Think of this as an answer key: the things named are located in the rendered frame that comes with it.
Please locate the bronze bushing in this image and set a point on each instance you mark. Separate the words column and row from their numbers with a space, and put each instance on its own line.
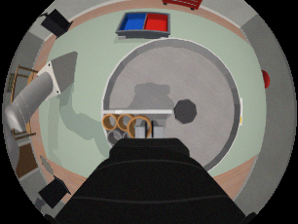
column 131, row 129
column 106, row 123
column 121, row 124

